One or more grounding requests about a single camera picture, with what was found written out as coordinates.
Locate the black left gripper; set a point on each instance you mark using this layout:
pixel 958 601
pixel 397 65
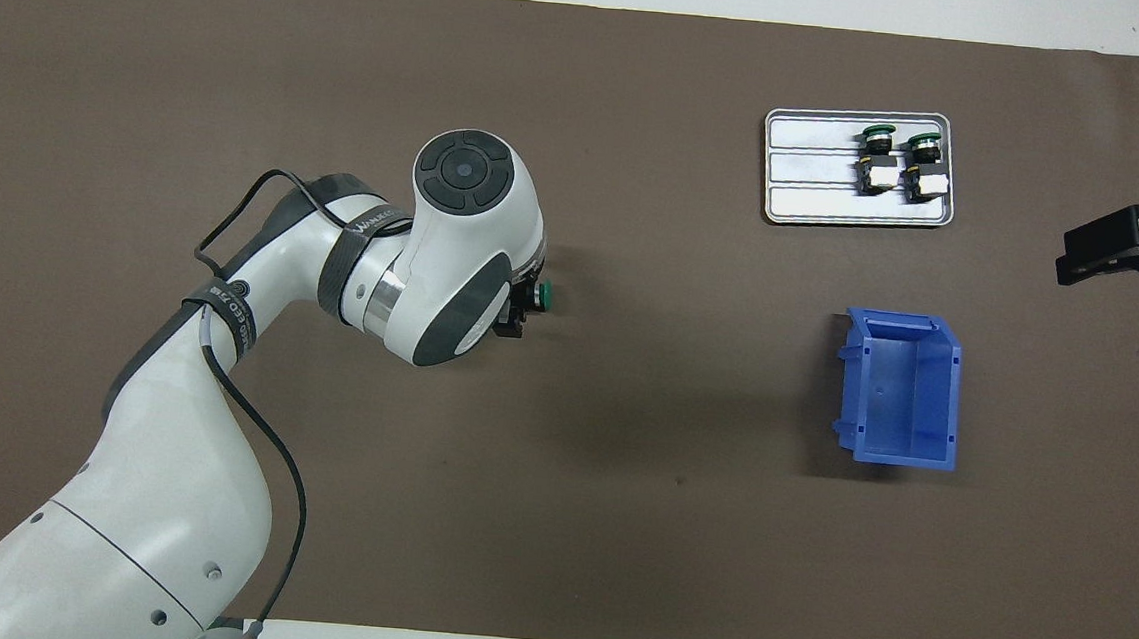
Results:
pixel 523 293

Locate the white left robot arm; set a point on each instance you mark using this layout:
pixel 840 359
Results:
pixel 176 493

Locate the grey metal tray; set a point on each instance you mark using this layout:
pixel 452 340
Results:
pixel 810 176

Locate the blue plastic storage bin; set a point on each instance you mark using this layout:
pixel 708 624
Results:
pixel 904 403

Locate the brown table mat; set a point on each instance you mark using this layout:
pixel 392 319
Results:
pixel 666 517

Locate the green push button switch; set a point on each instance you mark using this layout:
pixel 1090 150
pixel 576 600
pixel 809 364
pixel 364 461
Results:
pixel 922 174
pixel 546 298
pixel 876 166

